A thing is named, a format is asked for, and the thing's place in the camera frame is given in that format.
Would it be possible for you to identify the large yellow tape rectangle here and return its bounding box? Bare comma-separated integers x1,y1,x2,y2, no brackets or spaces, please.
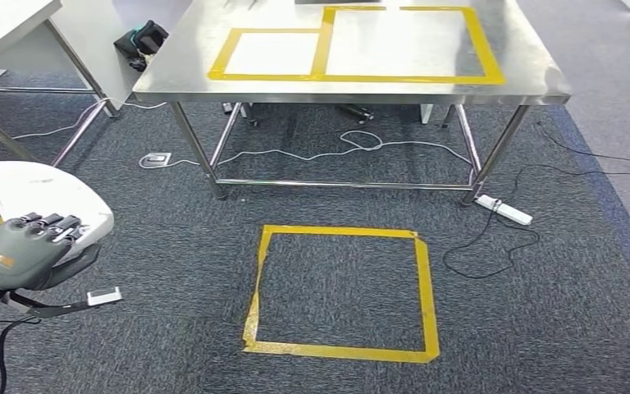
312,5,507,87

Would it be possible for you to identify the long black floor cable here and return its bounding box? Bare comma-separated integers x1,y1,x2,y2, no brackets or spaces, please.
512,121,630,192

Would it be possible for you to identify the small yellow tape rectangle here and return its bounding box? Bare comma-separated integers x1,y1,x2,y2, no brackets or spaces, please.
208,27,330,83

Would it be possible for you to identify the stainless steel workbench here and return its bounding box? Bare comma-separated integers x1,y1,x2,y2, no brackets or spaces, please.
132,0,573,207

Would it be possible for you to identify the black bag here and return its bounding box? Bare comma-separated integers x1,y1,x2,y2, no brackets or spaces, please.
113,20,171,73

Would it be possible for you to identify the black looped floor cable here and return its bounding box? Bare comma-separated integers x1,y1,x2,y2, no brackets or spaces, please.
442,205,541,280

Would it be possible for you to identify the metal floor socket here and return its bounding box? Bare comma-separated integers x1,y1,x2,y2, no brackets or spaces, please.
139,152,172,170

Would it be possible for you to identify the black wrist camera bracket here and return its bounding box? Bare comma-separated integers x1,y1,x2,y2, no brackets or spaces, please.
7,291,96,320

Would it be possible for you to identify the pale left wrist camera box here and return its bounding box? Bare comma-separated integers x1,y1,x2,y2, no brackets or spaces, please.
86,286,123,307

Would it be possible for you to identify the white power strip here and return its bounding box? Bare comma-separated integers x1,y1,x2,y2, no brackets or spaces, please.
475,195,533,227

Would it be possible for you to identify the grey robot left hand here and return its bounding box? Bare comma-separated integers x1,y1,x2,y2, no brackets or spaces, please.
0,213,103,292

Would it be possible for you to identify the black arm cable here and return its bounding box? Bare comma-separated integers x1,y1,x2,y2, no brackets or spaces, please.
0,317,43,394

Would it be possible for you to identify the white plastic mirror cover part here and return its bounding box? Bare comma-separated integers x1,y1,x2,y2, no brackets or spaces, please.
0,160,115,262

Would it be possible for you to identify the white table with metal legs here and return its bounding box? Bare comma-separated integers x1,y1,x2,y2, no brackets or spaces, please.
0,0,142,167

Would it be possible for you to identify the white floor cable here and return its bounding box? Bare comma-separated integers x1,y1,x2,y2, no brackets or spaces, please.
0,99,167,150
140,129,477,171

